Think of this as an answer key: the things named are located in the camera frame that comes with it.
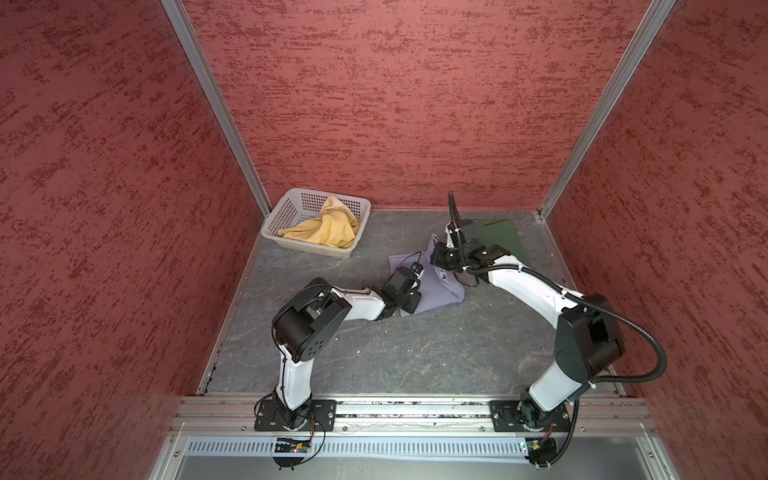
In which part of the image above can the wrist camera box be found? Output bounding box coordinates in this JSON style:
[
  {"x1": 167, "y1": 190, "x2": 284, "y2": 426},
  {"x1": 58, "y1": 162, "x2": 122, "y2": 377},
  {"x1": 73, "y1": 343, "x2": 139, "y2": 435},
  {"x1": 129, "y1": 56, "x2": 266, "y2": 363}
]
[
  {"x1": 446, "y1": 222, "x2": 462, "y2": 250},
  {"x1": 409, "y1": 262, "x2": 424, "y2": 279}
]

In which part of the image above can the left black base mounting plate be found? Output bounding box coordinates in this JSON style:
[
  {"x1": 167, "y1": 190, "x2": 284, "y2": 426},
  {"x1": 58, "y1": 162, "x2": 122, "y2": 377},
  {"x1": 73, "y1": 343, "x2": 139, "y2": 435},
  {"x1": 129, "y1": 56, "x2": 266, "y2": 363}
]
[{"x1": 253, "y1": 397, "x2": 338, "y2": 433}]

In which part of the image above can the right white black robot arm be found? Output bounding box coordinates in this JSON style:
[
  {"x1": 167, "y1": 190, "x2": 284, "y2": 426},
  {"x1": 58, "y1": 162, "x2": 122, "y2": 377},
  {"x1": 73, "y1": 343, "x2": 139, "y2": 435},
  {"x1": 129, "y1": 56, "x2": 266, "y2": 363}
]
[{"x1": 430, "y1": 220, "x2": 625, "y2": 431}]

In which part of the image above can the right small circuit board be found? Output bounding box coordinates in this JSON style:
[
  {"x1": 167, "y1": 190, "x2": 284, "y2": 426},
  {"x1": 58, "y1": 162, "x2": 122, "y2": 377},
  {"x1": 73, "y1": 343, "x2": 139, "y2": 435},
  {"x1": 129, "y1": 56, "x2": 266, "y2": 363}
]
[{"x1": 526, "y1": 438, "x2": 559, "y2": 467}]

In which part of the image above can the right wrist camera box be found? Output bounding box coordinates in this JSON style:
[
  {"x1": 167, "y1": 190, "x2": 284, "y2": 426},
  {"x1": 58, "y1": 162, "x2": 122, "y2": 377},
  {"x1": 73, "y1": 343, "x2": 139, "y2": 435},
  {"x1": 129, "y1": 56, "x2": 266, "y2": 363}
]
[{"x1": 446, "y1": 222, "x2": 462, "y2": 250}]

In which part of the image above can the yellow skirt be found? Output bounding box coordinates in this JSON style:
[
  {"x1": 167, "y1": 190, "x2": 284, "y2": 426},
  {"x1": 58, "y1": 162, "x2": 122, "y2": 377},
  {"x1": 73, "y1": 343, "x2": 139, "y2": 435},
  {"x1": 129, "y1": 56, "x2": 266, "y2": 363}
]
[{"x1": 278, "y1": 195, "x2": 361, "y2": 249}]

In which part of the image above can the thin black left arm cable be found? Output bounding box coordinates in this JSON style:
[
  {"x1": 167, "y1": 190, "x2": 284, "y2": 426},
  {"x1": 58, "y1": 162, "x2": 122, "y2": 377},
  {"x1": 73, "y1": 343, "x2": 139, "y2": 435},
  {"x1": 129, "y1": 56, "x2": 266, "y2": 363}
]
[{"x1": 269, "y1": 250, "x2": 424, "y2": 403}]

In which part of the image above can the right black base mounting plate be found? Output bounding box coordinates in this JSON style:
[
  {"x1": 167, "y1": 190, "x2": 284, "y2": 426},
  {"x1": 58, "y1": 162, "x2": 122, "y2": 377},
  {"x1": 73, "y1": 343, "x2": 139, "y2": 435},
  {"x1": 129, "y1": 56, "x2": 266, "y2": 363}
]
[{"x1": 488, "y1": 400, "x2": 571, "y2": 433}]

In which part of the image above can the right aluminium corner post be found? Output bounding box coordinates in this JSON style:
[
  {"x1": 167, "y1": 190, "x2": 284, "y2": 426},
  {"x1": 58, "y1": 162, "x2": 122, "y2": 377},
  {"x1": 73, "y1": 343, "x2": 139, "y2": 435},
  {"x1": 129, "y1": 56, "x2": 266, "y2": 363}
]
[{"x1": 538, "y1": 0, "x2": 676, "y2": 222}]

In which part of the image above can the aluminium corner post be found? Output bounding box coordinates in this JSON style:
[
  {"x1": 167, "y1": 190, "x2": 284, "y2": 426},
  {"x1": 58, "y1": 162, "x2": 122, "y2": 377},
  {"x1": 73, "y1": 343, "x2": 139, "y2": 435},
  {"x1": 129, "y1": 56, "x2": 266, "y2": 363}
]
[
  {"x1": 161, "y1": 0, "x2": 272, "y2": 217},
  {"x1": 538, "y1": 0, "x2": 676, "y2": 222}
]

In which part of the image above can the black corrugated cable conduit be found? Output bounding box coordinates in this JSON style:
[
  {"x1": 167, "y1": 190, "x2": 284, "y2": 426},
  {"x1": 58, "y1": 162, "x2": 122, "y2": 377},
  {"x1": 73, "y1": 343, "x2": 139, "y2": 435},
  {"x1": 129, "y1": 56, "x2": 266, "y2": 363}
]
[{"x1": 447, "y1": 191, "x2": 668, "y2": 385}]

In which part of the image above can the left aluminium corner post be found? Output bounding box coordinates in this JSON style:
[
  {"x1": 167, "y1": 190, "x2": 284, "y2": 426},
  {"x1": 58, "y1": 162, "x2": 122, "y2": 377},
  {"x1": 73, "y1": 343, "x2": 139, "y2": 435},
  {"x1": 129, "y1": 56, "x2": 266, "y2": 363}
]
[{"x1": 161, "y1": 0, "x2": 272, "y2": 217}]

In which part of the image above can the white plastic laundry basket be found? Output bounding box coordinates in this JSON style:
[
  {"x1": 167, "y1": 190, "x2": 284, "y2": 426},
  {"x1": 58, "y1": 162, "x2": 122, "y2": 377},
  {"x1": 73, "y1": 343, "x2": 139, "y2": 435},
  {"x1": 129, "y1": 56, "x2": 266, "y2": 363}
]
[{"x1": 261, "y1": 188, "x2": 372, "y2": 259}]

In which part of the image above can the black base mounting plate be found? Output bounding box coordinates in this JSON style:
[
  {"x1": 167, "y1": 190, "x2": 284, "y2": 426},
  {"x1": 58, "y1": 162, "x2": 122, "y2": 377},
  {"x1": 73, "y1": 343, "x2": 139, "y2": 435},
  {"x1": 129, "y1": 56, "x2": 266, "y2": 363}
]
[
  {"x1": 253, "y1": 397, "x2": 338, "y2": 433},
  {"x1": 488, "y1": 400, "x2": 571, "y2": 433}
]

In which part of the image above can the aluminium front rail frame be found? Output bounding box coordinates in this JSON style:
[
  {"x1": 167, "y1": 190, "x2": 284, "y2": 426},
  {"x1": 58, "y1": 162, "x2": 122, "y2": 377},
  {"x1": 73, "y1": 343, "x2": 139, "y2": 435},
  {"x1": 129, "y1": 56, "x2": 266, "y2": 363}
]
[{"x1": 150, "y1": 395, "x2": 678, "y2": 479}]

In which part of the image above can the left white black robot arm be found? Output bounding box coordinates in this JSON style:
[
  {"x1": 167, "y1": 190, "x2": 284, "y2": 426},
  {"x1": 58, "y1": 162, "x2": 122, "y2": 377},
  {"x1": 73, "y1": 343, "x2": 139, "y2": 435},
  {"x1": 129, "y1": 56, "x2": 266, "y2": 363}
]
[{"x1": 271, "y1": 262, "x2": 423, "y2": 430}]

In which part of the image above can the lavender skirt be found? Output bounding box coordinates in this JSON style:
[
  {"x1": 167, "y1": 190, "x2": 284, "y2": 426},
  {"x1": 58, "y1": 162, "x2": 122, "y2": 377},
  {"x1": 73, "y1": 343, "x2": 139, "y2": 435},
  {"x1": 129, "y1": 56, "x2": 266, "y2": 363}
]
[{"x1": 388, "y1": 234, "x2": 465, "y2": 314}]

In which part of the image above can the left small circuit board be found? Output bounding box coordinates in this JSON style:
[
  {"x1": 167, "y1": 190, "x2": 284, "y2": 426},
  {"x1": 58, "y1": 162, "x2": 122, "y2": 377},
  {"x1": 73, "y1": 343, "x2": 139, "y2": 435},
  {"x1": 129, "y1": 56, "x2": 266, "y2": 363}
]
[{"x1": 274, "y1": 437, "x2": 313, "y2": 455}]

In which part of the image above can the small circuit board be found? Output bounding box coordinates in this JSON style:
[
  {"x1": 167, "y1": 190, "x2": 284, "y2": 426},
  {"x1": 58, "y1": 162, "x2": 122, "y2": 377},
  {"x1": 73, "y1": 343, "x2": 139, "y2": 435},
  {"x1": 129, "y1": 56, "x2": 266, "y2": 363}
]
[
  {"x1": 274, "y1": 437, "x2": 313, "y2": 455},
  {"x1": 526, "y1": 438, "x2": 559, "y2": 467}
]

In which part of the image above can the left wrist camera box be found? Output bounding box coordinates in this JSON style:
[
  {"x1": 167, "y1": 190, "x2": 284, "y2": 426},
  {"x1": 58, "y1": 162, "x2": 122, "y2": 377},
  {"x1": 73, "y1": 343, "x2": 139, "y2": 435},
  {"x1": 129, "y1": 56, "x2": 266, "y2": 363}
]
[{"x1": 409, "y1": 262, "x2": 424, "y2": 279}]

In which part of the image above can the green skirt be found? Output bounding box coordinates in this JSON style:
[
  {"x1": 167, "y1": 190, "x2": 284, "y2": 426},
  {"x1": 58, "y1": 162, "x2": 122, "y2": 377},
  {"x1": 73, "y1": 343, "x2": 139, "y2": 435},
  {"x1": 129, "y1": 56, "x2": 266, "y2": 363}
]
[{"x1": 473, "y1": 219, "x2": 530, "y2": 265}]

